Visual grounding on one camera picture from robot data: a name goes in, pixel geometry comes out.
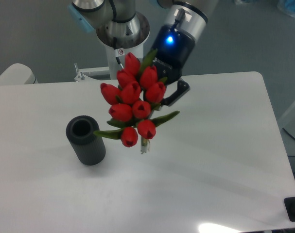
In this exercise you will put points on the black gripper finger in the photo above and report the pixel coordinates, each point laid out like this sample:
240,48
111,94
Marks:
182,88

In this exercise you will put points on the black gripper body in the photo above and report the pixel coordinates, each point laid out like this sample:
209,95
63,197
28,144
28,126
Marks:
173,49

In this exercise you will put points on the red tulip bouquet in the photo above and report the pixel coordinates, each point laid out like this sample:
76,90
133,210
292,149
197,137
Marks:
138,94

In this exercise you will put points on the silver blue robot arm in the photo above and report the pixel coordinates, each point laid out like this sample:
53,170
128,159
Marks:
187,16

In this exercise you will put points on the dark grey ribbed vase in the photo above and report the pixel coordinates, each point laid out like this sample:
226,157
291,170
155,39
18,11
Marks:
89,148

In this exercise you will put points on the white chair back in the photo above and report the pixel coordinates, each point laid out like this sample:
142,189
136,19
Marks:
17,74

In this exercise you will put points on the black device at table edge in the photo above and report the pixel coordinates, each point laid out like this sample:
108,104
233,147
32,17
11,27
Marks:
290,208

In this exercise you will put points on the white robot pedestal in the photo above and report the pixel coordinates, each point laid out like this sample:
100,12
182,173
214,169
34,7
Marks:
126,61

